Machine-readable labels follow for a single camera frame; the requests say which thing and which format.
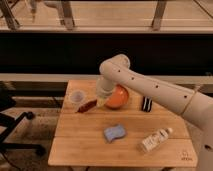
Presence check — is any blue sponge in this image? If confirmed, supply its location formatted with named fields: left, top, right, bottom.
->
left=103, top=124, right=126, bottom=143

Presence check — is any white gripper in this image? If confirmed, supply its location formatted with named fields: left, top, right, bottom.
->
left=96, top=77, right=115, bottom=107

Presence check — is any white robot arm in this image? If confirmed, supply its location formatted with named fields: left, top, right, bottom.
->
left=96, top=54, right=213, bottom=171

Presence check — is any wooden table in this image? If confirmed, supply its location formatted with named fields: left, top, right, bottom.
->
left=48, top=80, right=197, bottom=167

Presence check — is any black office chair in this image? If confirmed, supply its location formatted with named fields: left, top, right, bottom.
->
left=0, top=86, right=46, bottom=156

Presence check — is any translucent white cup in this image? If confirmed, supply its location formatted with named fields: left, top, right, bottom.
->
left=68, top=90, right=86, bottom=112

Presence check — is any orange ceramic bowl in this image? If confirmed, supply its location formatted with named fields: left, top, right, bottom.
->
left=105, top=85, right=129, bottom=109

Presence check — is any black striped rectangular block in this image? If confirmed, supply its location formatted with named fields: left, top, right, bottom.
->
left=141, top=97, right=152, bottom=112

